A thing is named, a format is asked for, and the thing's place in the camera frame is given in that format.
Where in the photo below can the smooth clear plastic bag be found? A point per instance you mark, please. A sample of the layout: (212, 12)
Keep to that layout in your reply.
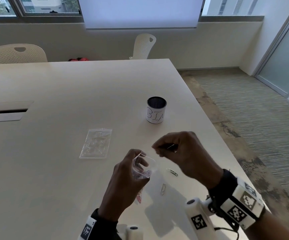
(152, 164)

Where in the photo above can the window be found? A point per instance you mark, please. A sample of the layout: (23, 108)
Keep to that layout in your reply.
(229, 6)
(34, 7)

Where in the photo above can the person's left hand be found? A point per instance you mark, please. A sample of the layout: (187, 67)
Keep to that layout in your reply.
(122, 189)

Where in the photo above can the crinkled clear plastic bag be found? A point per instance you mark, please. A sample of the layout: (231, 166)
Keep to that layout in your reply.
(95, 144)

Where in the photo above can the white roller blind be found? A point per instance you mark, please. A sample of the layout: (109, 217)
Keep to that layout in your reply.
(142, 12)

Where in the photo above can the person's right hand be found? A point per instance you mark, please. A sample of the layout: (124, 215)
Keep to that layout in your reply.
(192, 157)

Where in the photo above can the white cylindrical wrist camera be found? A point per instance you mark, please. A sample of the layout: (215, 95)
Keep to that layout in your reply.
(198, 219)
(134, 233)

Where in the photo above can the white paper cup black rim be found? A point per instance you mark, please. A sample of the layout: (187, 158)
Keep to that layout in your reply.
(155, 117)

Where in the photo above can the frosted glass door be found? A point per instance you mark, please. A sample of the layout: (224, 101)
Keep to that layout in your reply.
(284, 59)

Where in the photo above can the white perforated chair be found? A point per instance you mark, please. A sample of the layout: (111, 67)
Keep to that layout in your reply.
(14, 57)
(142, 48)

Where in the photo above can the pile of colourful paper clips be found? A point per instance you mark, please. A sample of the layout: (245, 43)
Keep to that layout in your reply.
(144, 174)

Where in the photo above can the beige paper clip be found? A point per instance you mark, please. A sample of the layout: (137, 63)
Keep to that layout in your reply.
(163, 189)

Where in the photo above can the marker-tagged black wristband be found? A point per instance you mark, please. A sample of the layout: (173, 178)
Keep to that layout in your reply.
(102, 228)
(242, 204)

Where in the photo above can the white table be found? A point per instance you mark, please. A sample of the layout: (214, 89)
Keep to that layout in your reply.
(72, 84)

